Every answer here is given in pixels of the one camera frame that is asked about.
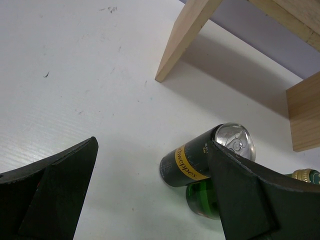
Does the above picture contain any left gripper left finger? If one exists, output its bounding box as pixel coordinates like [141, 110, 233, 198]
[0, 136, 99, 240]

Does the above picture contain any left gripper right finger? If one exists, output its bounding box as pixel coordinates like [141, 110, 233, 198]
[208, 141, 320, 240]

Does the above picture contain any wooden two-tier shelf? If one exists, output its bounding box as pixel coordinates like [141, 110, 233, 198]
[155, 0, 320, 152]

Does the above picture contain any green glass bottle left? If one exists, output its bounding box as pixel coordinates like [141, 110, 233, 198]
[185, 178, 220, 220]

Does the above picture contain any green glass bottle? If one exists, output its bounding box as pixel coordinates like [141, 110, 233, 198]
[185, 178, 220, 220]
[286, 168, 320, 185]

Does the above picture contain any green glass bottle right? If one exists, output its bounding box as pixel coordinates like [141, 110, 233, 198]
[286, 168, 320, 185]

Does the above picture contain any black can rear left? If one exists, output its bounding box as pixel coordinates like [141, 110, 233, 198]
[159, 122, 256, 187]

